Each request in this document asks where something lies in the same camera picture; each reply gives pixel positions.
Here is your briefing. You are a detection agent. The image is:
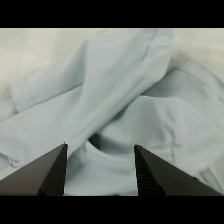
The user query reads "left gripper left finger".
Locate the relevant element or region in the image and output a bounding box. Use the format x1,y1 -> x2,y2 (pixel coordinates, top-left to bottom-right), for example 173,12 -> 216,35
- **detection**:
0,142 -> 69,197

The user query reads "light blue T-shirt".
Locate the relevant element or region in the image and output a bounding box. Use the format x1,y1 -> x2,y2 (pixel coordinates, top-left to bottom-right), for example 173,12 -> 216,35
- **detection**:
0,28 -> 224,197

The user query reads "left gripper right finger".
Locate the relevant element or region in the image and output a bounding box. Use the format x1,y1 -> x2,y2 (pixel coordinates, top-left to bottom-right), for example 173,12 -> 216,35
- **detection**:
133,143 -> 224,197

